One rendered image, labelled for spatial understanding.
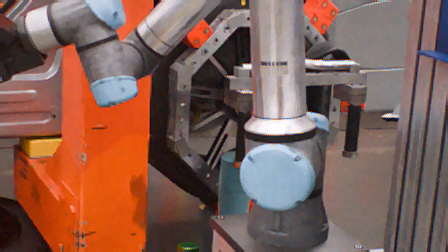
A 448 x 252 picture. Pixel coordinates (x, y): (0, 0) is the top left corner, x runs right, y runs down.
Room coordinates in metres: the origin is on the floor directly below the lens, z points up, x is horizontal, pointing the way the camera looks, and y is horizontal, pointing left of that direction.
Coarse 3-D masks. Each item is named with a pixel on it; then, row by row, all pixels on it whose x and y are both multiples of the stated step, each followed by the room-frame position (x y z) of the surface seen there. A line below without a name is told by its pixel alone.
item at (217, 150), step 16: (240, 48) 2.37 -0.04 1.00; (240, 64) 2.37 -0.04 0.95; (224, 80) 2.38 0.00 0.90; (192, 96) 2.30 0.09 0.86; (208, 96) 2.32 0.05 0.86; (224, 112) 2.35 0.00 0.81; (192, 128) 2.30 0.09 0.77; (224, 128) 2.35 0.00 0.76; (224, 144) 2.35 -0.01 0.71; (208, 160) 2.33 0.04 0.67
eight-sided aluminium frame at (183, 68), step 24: (216, 24) 2.26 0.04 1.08; (240, 24) 2.24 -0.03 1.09; (192, 48) 2.23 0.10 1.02; (216, 48) 2.22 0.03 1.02; (192, 72) 2.18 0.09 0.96; (168, 120) 2.21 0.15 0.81; (336, 120) 2.41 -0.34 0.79; (168, 144) 2.20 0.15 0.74; (192, 168) 2.19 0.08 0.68; (216, 192) 2.23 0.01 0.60
